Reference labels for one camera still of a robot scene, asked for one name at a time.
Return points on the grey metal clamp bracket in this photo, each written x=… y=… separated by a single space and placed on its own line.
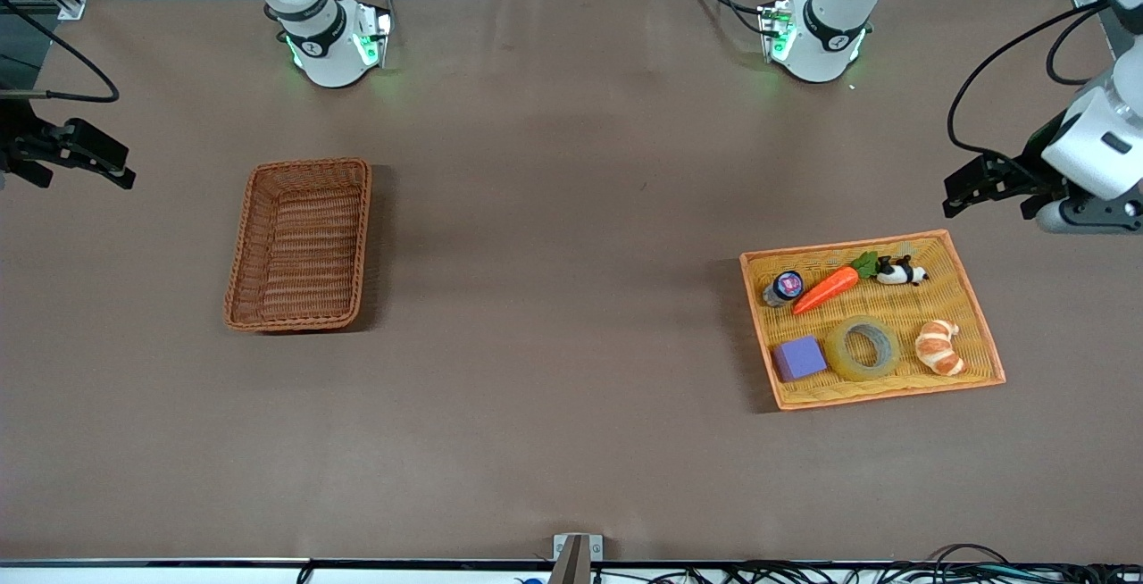
x=576 y=553

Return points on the yellow flat wicker tray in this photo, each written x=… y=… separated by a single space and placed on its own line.
x=871 y=343

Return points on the clear yellowish tape roll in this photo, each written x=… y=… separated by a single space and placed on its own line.
x=839 y=356

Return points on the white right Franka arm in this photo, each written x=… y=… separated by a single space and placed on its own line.
x=326 y=39

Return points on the left base connector plate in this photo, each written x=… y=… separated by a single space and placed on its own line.
x=775 y=30

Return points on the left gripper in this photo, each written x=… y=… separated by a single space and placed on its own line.
x=1019 y=176

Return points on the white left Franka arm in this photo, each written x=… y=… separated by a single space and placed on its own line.
x=826 y=30

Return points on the brown table cover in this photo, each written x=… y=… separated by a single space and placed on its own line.
x=571 y=441

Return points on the orange toy carrot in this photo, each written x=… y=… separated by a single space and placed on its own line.
x=826 y=289

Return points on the base connector plate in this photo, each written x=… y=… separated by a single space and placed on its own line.
x=379 y=30
x=775 y=30

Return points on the right base connector plate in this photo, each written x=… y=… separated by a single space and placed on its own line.
x=379 y=30

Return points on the toy croissant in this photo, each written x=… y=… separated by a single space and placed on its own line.
x=938 y=347

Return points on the black white panda toy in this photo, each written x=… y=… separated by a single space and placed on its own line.
x=900 y=273

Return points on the purple square block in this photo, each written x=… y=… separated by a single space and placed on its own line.
x=797 y=357

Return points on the brown deep wicker basket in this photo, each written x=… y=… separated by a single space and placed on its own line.
x=299 y=245

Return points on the small dark jar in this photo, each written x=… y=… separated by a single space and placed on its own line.
x=784 y=287

